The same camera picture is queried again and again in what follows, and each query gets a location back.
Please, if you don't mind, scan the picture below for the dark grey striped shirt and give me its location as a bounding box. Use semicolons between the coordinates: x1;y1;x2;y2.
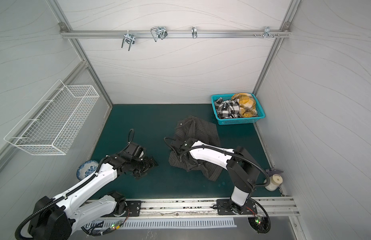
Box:
168;116;223;182

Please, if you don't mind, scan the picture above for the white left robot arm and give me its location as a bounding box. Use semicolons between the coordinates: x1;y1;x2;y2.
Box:
14;142;158;240

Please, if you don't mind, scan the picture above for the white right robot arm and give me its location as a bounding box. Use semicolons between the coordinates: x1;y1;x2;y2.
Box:
168;138;271;208

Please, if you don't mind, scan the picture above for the blue white ceramic bowl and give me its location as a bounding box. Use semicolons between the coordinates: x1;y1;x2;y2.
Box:
76;160;98;181

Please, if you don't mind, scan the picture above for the teal plastic basket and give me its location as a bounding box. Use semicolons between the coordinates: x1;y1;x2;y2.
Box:
211;94;265;125

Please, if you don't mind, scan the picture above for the black white plaid shirt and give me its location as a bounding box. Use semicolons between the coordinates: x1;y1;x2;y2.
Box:
214;98;241;119

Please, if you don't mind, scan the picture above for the yellow plaid shirt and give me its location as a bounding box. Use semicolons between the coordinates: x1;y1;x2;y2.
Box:
231;93;257;118

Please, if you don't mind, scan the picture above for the white tape roll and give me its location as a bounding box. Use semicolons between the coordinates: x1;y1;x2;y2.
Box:
265;168;284;192

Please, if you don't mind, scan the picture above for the black round cooling fan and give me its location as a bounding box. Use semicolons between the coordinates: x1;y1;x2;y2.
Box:
248;216;271;234

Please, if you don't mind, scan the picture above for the metal u-bolt clamp middle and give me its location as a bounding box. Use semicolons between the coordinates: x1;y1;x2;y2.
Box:
150;26;168;42

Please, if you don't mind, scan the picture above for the metal u-bolt clamp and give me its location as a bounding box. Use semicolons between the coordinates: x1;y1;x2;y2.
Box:
121;32;135;51
150;26;168;42

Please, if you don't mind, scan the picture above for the metal u-bolt clamp left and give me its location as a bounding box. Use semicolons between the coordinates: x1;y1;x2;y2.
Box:
121;32;135;51

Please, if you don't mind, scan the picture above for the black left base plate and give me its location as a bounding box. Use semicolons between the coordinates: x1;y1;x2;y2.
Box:
102;200;142;218

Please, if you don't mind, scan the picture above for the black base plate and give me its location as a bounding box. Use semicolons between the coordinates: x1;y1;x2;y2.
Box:
212;199;257;216
102;200;142;218

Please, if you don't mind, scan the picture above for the white slotted cable duct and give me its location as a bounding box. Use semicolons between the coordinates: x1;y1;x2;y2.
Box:
83;218;237;231

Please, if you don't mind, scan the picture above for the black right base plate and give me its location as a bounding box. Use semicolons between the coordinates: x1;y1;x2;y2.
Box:
212;199;257;216

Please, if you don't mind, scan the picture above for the black left cable bundle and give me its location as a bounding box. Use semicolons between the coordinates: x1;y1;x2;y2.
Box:
80;209;130;237

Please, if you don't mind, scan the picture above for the white wire basket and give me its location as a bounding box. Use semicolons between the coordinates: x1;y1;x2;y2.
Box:
4;80;99;156

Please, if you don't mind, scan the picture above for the small metal ring clamp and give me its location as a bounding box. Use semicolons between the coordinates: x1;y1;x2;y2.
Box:
191;27;197;39

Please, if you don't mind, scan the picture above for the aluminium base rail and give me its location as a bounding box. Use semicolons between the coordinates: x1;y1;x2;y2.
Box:
53;196;300;221

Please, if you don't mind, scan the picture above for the aluminium top rail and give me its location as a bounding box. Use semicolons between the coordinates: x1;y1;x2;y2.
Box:
60;29;292;39

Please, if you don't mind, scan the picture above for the metal bracket clamp right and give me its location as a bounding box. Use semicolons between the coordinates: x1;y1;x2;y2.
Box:
253;27;280;39

